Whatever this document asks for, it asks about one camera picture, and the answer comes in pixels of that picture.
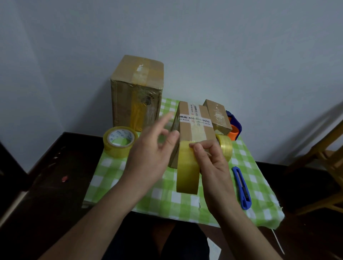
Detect narrow yellow tape roll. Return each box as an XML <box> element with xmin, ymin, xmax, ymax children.
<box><xmin>216</xmin><ymin>134</ymin><xmax>233</xmax><ymax>162</ymax></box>

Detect green checkered tablecloth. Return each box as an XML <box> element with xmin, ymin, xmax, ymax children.
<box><xmin>82</xmin><ymin>97</ymin><xmax>285</xmax><ymax>230</ymax></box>

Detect blue utility knife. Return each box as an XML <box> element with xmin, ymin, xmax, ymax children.
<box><xmin>232</xmin><ymin>166</ymin><xmax>252</xmax><ymax>210</ymax></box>

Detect person's right forearm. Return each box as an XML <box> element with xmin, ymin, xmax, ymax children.
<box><xmin>211</xmin><ymin>198</ymin><xmax>283</xmax><ymax>260</ymax></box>

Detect yellow tape roll white core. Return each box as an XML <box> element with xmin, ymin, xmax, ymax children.
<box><xmin>103</xmin><ymin>126</ymin><xmax>139</xmax><ymax>159</ymax></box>

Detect person's right hand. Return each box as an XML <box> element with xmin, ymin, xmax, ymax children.
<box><xmin>189</xmin><ymin>139</ymin><xmax>240</xmax><ymax>215</ymax></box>

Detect person's left forearm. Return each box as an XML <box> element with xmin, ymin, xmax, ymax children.
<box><xmin>38</xmin><ymin>184</ymin><xmax>151</xmax><ymax>260</ymax></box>

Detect tall cardboard box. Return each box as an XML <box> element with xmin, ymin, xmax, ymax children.
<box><xmin>110</xmin><ymin>55</ymin><xmax>164</xmax><ymax>132</ymax></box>

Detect small cardboard box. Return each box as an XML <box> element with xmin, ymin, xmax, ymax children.
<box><xmin>203</xmin><ymin>99</ymin><xmax>233</xmax><ymax>135</ymax></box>

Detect dark shorts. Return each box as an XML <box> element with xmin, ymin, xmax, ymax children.
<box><xmin>103</xmin><ymin>222</ymin><xmax>210</xmax><ymax>260</ymax></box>

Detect wide yellow tape roll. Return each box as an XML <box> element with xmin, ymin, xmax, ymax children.
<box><xmin>176</xmin><ymin>140</ymin><xmax>200</xmax><ymax>195</ymax></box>

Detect person's left hand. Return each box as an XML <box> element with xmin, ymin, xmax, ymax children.
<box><xmin>117</xmin><ymin>112</ymin><xmax>180</xmax><ymax>204</ymax></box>

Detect wooden chair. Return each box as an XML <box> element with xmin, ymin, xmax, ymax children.
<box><xmin>285</xmin><ymin>120</ymin><xmax>343</xmax><ymax>216</ymax></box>

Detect blue tape dispenser orange core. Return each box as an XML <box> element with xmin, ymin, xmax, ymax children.
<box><xmin>226</xmin><ymin>110</ymin><xmax>243</xmax><ymax>141</ymax></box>

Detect cardboard box with white label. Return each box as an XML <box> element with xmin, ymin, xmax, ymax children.
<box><xmin>168</xmin><ymin>101</ymin><xmax>218</xmax><ymax>169</ymax></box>

